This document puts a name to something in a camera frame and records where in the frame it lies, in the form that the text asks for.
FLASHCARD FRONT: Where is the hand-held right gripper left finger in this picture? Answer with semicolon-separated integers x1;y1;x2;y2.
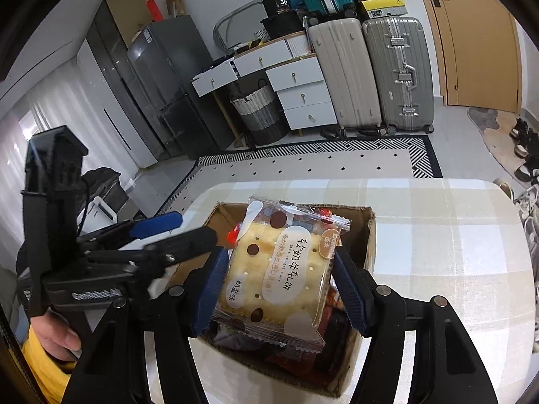
62;247;230;404

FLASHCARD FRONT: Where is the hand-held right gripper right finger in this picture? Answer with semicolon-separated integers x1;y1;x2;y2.
334;246;498;404

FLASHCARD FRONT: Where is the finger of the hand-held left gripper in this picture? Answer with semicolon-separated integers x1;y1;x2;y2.
78;211;184;251
86;227;217;272

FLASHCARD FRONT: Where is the brown cardboard box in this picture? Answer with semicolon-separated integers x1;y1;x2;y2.
197;201;377;399

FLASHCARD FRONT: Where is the clear dotted cracker packet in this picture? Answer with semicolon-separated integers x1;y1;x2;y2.
210;195;351;354

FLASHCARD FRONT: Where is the person's left hand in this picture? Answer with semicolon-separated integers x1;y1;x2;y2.
31;311;83;362

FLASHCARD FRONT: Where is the white kettle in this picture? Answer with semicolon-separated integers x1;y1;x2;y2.
80;195;117;235

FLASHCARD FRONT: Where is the black cloth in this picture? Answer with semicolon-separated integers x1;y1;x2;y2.
82;167;123;203

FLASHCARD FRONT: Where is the white curtain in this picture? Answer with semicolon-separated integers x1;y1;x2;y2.
0;93;98;186

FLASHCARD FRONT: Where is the checked tablecloth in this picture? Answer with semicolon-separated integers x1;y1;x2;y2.
160;177;539;404

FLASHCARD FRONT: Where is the white tall cabinet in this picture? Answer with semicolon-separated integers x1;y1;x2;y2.
75;37;158;169

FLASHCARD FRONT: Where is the grey refrigerator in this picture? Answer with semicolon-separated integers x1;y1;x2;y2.
127;15;235;159

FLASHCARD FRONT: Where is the black white patterned rug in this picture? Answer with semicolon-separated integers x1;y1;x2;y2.
155;134;443;225

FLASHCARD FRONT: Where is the woven laundry basket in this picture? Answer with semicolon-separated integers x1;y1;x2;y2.
229;83;289;146

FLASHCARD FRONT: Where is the dark glass cabinet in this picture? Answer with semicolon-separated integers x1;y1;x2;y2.
86;0;169;161

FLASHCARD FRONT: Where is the white desk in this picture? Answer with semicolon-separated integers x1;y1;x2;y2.
191;33;319;98

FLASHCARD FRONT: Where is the white drawer cabinet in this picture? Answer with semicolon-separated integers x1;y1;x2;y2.
265;55;338;131

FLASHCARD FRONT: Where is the pile of shoes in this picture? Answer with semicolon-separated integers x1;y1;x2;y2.
492;117;539;229

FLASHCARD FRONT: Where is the large flat cardboard carton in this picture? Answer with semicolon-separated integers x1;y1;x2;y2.
105;0;146;43

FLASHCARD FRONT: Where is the grey floor mat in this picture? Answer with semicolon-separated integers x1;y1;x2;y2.
467;106;527;169

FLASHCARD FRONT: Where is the beige suitcase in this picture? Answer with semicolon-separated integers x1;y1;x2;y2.
307;17;382;131

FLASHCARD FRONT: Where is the small cardboard carton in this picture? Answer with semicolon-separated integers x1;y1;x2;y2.
162;0;186;19

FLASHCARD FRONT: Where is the silver suitcase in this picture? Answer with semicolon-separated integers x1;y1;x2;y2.
361;16;435;135

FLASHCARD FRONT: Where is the black labelled box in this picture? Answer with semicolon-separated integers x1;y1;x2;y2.
258;0;294;20

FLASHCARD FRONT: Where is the wooden door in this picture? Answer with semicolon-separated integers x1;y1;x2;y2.
410;0;523;114

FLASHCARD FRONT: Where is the grey metal frame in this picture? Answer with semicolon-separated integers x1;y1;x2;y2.
212;0;271;49

